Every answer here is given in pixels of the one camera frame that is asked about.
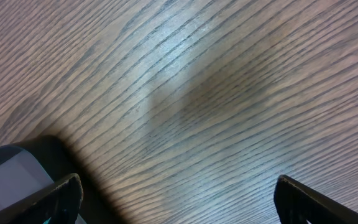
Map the black water tray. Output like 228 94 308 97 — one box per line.
0 135 123 223

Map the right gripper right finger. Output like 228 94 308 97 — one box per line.
273 175 358 224

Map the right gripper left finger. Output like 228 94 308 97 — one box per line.
0 173 83 224

